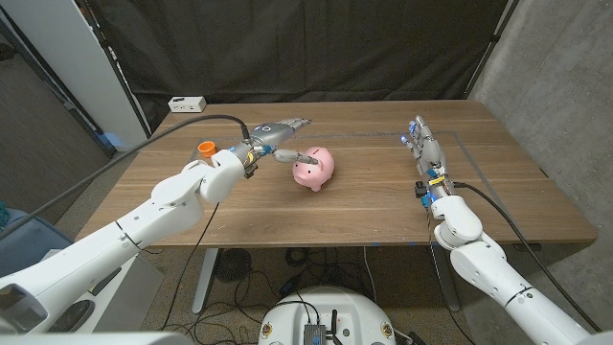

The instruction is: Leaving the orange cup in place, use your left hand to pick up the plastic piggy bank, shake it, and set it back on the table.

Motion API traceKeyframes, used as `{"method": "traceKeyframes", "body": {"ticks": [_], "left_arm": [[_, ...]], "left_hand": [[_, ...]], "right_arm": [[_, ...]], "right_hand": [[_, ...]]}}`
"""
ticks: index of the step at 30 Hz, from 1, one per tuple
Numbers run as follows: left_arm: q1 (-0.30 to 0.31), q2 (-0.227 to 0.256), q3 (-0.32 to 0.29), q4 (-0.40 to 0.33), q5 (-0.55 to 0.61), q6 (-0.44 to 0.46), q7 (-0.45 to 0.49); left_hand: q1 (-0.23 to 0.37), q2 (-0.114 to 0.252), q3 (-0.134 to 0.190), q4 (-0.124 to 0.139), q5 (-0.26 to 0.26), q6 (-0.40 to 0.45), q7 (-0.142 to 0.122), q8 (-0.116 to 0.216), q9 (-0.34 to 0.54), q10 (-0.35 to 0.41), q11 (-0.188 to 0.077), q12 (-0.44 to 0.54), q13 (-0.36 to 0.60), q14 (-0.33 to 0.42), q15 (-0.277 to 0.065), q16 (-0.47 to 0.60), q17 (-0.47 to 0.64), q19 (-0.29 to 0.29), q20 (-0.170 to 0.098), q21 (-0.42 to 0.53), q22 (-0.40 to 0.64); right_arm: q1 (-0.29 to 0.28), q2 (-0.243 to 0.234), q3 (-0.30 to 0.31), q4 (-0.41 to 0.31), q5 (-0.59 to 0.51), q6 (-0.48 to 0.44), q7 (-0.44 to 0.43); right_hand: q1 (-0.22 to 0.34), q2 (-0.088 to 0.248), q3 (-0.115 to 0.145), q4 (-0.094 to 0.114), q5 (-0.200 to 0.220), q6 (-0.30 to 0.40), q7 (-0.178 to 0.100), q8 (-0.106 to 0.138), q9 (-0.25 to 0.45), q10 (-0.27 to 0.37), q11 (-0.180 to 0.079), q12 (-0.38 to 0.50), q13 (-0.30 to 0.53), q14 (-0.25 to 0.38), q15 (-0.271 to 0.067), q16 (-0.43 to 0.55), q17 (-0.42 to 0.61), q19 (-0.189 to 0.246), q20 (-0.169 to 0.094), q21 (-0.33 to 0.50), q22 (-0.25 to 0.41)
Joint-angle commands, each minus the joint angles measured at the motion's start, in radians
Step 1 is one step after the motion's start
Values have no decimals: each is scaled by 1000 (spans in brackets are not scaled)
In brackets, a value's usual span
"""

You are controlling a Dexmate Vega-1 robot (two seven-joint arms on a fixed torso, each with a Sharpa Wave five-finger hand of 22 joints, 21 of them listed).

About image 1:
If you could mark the grey table leg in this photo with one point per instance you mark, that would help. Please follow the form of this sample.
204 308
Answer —
445 282

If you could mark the black power adapter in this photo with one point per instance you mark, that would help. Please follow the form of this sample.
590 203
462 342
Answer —
288 286

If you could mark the round black fan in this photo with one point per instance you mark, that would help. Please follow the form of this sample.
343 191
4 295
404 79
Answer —
232 265

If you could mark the white power strip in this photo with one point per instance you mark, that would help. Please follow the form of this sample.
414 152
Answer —
187 104

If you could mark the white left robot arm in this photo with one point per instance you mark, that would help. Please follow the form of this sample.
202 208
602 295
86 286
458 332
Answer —
143 225

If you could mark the black antenna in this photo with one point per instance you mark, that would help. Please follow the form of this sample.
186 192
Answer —
333 321

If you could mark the white table leg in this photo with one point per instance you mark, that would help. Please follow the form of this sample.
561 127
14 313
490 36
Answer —
203 282

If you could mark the grey electronics box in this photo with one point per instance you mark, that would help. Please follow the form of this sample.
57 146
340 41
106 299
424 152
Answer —
315 335

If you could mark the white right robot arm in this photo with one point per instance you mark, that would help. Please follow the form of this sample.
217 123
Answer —
488 268

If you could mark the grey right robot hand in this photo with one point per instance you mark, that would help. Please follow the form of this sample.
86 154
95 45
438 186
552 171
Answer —
431 155

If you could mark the small orange cup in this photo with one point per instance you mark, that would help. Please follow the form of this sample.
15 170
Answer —
207 149

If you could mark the grey tape outline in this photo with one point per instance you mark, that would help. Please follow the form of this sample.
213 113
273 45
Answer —
373 134

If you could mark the white leaning panel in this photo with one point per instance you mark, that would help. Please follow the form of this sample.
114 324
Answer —
72 57

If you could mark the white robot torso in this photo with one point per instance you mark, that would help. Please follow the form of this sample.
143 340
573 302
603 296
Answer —
325 304

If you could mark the black backdrop curtain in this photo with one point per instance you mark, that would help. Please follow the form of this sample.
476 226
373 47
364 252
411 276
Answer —
311 48

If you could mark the pink plastic piggy bank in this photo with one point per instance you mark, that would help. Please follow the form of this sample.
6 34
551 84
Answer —
316 175

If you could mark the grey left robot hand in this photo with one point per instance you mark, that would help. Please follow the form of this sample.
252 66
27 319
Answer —
270 134

